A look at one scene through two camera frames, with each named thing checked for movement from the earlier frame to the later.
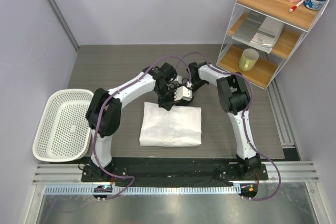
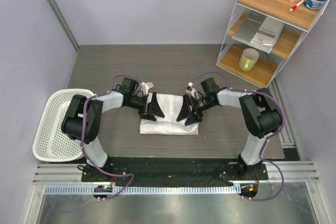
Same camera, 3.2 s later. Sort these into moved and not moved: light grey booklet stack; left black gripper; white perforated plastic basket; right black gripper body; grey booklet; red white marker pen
Moved: left black gripper; right black gripper body
Not moved: grey booklet; light grey booklet stack; white perforated plastic basket; red white marker pen
